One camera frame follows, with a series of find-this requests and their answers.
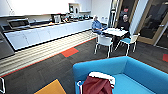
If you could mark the blue sofa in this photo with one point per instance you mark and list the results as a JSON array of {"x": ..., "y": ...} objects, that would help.
[{"x": 140, "y": 76}]

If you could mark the white wall cabinets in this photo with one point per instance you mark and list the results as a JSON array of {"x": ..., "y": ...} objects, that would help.
[{"x": 40, "y": 6}]

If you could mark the wooden frame glass door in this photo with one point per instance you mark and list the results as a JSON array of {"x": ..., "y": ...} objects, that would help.
[{"x": 153, "y": 20}]

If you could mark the person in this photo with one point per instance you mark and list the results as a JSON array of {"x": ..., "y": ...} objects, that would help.
[
  {"x": 123, "y": 23},
  {"x": 96, "y": 25}
]

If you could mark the white square table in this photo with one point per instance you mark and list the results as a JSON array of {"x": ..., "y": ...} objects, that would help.
[{"x": 115, "y": 32}]

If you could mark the pale clothes hanger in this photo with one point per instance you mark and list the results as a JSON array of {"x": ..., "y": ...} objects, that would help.
[{"x": 79, "y": 85}]

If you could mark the steel microwave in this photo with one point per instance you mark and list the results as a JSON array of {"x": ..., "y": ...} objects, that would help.
[{"x": 18, "y": 23}]

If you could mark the blue seat white chair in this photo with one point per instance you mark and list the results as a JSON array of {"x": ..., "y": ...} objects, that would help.
[{"x": 128, "y": 41}]

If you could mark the dark coffee machine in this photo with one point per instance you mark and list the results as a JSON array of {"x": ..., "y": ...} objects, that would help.
[{"x": 74, "y": 10}]

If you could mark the white kitchen counter cabinets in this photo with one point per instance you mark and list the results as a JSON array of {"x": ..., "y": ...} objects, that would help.
[{"x": 43, "y": 35}]

